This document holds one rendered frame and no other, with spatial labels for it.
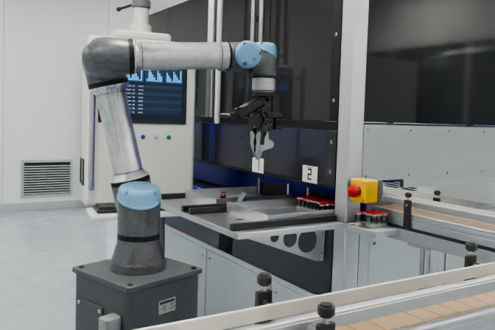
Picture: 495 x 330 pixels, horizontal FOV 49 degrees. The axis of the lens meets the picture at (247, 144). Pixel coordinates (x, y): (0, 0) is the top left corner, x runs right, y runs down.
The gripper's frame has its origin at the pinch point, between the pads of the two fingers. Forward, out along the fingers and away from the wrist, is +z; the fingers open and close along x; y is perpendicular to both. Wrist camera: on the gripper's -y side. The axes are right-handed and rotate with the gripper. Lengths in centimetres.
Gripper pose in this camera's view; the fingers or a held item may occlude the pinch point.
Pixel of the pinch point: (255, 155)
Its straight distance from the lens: 171.2
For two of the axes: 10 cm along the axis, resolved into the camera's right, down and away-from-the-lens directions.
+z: -0.3, 10.0, 0.5
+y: 8.5, 0.0, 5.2
